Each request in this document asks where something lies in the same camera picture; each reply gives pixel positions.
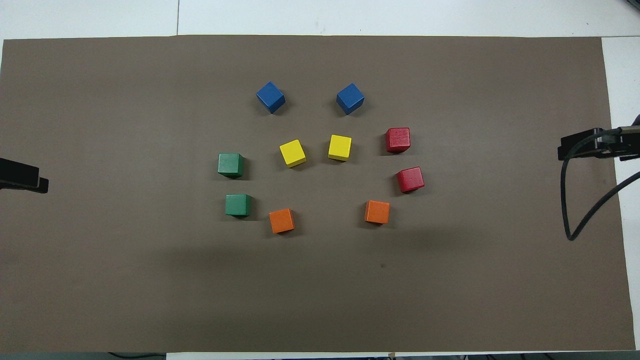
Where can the black corner object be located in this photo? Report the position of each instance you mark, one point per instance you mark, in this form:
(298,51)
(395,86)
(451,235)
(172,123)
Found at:
(635,2)

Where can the brown paper table mat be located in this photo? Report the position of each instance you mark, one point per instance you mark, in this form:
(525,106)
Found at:
(150,280)

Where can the green wooden cube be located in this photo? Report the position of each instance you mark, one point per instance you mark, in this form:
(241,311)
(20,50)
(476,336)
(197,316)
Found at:
(230,164)
(237,204)

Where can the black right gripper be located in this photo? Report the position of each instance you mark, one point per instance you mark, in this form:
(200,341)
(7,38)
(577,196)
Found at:
(600,147)

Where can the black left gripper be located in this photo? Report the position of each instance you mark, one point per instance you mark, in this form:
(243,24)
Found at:
(17,174)

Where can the blue wooden cube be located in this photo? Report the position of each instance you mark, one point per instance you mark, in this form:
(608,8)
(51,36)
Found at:
(270,97)
(350,98)

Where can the orange wooden cube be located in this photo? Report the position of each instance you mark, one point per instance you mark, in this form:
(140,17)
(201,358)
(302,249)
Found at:
(377,211)
(281,220)

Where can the yellow wooden cube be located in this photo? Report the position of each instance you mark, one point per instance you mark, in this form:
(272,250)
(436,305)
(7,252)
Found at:
(292,152)
(340,147)

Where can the red wooden cube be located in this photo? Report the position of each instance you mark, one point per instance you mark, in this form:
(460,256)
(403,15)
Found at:
(398,139)
(410,179)

